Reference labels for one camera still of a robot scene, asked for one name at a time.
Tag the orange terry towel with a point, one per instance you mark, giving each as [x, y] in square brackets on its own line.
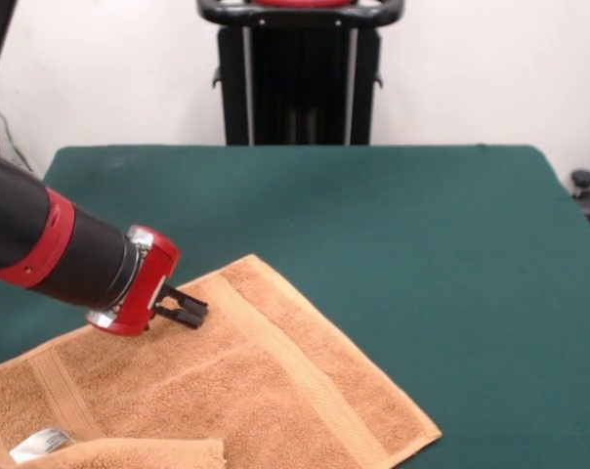
[226, 371]

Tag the dark green table cloth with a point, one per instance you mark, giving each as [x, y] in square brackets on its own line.
[446, 220]

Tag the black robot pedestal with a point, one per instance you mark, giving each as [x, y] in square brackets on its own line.
[300, 88]

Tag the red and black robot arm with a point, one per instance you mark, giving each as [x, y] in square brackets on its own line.
[41, 244]

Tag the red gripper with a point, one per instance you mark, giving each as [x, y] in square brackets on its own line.
[148, 288]

